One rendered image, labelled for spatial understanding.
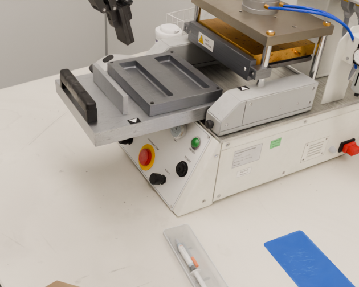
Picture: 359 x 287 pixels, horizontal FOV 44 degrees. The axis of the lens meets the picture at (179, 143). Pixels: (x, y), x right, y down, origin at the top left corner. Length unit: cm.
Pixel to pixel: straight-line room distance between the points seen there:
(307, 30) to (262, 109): 18
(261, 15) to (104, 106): 38
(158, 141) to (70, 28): 155
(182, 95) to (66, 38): 167
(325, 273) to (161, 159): 41
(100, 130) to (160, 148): 23
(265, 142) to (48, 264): 50
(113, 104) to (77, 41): 167
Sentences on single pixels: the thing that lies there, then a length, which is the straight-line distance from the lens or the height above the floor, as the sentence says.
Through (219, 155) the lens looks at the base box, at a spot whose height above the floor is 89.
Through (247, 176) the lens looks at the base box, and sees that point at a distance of 100.
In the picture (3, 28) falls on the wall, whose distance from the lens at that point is 233.
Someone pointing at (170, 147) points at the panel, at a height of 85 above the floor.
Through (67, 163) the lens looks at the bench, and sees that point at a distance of 109.
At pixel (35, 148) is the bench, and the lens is 115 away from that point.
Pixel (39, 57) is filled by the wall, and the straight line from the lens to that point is 245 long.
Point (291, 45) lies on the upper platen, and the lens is 100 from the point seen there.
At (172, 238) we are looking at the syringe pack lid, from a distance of 88.
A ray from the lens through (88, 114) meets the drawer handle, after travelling 81.
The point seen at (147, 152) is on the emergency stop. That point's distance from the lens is 102.
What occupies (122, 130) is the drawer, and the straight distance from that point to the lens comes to 81.
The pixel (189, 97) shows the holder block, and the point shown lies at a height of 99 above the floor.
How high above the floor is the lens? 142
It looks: 35 degrees down
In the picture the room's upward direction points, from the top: 5 degrees clockwise
